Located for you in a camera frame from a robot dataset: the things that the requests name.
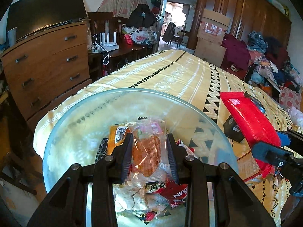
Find long red snack packet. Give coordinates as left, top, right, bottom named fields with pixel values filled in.
left=220, top=92, right=281, bottom=183

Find red coffee snack bag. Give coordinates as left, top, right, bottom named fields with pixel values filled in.
left=156, top=181, right=188, bottom=209

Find clear orange biscuit packet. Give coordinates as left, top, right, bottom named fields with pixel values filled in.
left=128, top=117, right=171, bottom=194

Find black blue carton box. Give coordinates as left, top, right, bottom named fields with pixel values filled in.
left=223, top=92, right=266, bottom=142

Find glass bowl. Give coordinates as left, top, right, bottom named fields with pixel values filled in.
left=43, top=88, right=238, bottom=226

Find pile of clothes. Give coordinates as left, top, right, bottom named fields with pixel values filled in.
left=221, top=31, right=302, bottom=110

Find yellow candy bar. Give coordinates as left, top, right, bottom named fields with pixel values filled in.
left=107, top=125, right=130, bottom=155

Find yellow patterned bed sheet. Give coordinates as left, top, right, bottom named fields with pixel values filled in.
left=33, top=49, right=303, bottom=227

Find stacked cardboard boxes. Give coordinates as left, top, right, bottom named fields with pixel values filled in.
left=194, top=9, right=231, bottom=67

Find wooden chest of drawers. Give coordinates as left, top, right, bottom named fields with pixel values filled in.
left=1, top=22, right=92, bottom=130

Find white wifi router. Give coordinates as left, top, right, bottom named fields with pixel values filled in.
left=97, top=32, right=119, bottom=51

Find dark wooden chair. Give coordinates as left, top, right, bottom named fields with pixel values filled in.
left=88, top=12, right=113, bottom=50

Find black flat television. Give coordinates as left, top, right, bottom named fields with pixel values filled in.
left=6, top=0, right=86, bottom=39

